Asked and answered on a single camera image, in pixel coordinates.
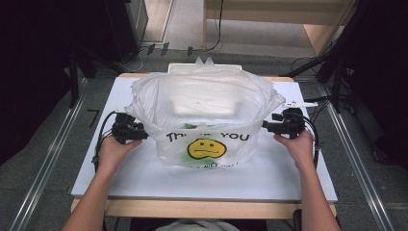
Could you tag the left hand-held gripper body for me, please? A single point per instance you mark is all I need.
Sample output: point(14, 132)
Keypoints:
point(125, 130)

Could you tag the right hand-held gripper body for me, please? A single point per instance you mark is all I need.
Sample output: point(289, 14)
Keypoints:
point(290, 123)

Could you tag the green snack packet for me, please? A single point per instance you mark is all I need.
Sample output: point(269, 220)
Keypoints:
point(191, 126)

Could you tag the white smiley face plastic bag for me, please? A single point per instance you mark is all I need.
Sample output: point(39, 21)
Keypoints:
point(205, 93)

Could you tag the white plastic bin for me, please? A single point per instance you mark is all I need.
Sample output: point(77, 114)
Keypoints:
point(179, 66)

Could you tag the person's left hand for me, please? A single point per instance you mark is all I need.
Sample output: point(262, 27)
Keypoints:
point(112, 154)

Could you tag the person's right hand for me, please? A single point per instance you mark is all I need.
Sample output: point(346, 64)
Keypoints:
point(300, 149)

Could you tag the black tripod stand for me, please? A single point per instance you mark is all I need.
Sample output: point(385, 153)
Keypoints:
point(336, 80)

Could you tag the black metal stand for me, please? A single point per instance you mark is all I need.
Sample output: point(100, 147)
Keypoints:
point(73, 80)

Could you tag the black power plug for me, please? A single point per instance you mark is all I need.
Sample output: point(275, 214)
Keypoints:
point(164, 48)
point(190, 50)
point(150, 48)

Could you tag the black cabinet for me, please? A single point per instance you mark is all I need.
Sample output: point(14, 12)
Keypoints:
point(125, 29)

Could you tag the wooden table with white top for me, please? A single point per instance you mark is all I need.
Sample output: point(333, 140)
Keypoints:
point(208, 210)

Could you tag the person's grey shirt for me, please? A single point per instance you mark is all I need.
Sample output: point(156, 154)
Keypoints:
point(195, 226)

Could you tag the black curtain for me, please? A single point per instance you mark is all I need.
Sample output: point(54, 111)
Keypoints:
point(35, 64)
point(381, 64)

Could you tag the light wooden desk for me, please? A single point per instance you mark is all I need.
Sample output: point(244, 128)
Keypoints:
point(263, 12)

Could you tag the metal floor rail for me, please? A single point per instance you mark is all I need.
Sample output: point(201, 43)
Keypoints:
point(48, 160)
point(356, 160)

